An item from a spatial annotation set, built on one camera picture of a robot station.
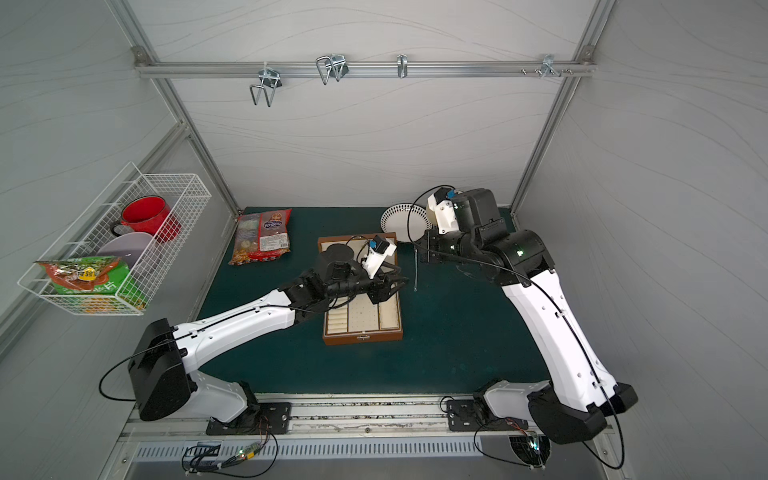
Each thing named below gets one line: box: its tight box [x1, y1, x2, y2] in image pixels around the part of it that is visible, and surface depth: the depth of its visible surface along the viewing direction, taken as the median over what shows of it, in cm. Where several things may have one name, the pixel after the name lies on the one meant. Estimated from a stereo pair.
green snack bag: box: [34, 256, 148, 313], surface depth 55 cm
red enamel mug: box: [111, 195, 182, 242], surface depth 67 cm
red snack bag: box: [228, 209, 292, 265], surface depth 109 cm
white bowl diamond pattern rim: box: [380, 203, 433, 243], surface depth 120 cm
